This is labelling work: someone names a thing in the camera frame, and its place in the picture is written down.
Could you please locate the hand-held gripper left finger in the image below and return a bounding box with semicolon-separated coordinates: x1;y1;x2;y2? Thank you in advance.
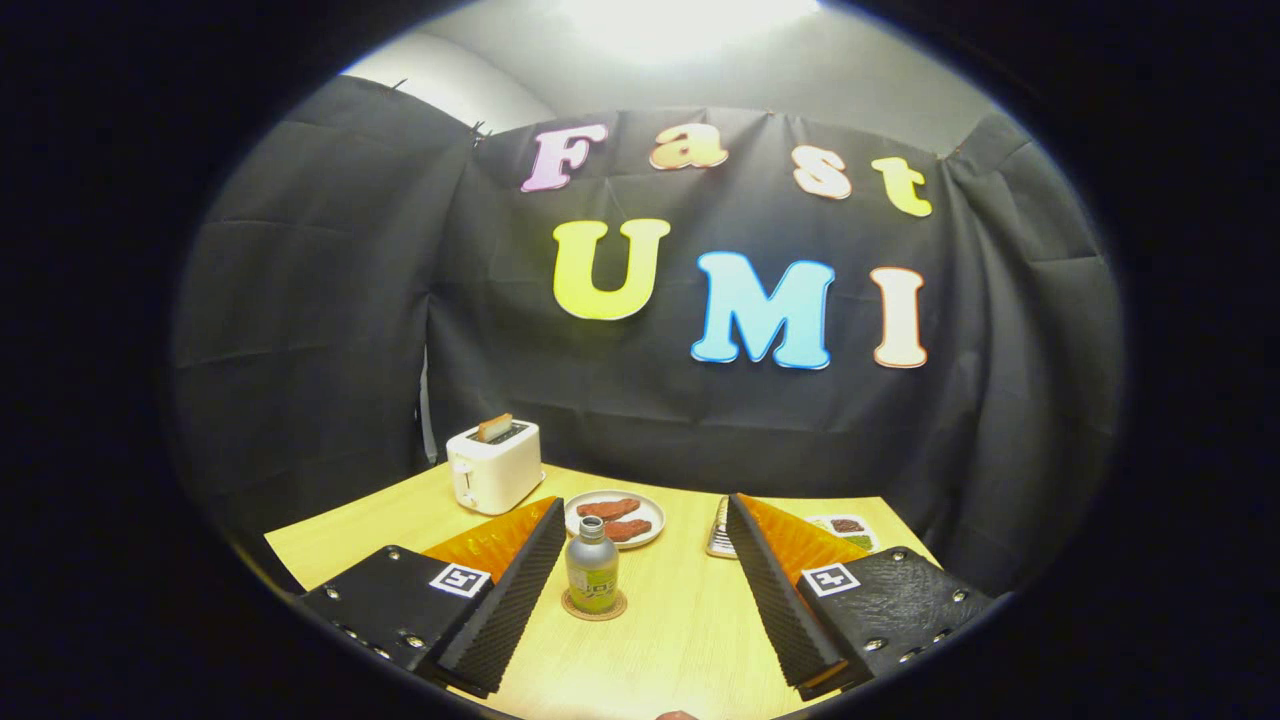
300;496;568;699

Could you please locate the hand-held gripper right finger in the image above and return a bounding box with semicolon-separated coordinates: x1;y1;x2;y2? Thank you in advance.
726;493;996;701

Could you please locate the silver juice bottle green label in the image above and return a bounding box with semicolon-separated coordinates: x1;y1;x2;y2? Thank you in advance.
565;515;620;615

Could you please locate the round cork coaster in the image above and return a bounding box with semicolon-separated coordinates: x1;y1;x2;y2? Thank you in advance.
561;588;628;622

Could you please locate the white divided condiment dish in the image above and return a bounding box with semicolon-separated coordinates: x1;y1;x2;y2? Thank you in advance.
805;514;881;554

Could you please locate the wooden table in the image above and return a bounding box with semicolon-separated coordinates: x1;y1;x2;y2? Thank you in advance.
264;462;941;720

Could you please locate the white toaster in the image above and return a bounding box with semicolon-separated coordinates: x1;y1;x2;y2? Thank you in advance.
446;420;546;516

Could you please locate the white round plate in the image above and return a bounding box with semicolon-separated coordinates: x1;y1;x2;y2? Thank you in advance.
563;489;666;550

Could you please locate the metal wire holder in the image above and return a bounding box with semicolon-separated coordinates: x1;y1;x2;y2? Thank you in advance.
705;496;741;560

